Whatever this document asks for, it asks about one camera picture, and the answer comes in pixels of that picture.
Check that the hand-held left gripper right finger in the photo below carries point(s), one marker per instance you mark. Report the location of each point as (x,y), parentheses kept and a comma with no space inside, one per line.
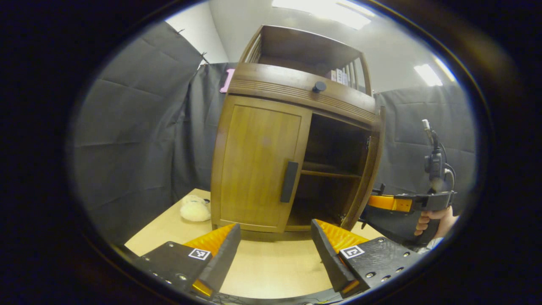
(328,258)

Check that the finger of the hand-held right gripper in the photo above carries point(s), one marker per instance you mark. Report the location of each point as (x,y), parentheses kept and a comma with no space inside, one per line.
(389,203)

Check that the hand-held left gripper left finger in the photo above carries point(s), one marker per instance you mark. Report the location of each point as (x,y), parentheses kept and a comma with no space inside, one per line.
(220,262)

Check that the wooden double-door shoe cabinet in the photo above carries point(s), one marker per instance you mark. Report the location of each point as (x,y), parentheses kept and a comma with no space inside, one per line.
(296,84)

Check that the wooden cabinet shelf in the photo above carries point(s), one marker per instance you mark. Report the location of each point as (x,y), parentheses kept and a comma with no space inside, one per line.
(328,171)

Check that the white plush toy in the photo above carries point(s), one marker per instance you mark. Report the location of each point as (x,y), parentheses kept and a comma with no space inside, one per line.
(194,209)

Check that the small ceiling light panel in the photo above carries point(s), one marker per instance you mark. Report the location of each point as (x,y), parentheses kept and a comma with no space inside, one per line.
(427,75)

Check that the black round drawer knob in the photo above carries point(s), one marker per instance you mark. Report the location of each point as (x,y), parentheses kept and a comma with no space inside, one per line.
(319,87)

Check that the row of books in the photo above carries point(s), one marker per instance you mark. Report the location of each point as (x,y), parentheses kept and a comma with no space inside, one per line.
(338,77)

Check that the black backdrop cloth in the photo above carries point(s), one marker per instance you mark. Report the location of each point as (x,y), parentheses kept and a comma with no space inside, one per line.
(135,135)

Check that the pink card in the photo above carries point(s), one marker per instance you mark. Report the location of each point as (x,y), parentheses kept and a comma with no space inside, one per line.
(227,80)

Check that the large ceiling light panel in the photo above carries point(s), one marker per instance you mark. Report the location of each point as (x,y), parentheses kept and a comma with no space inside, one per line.
(326,10)

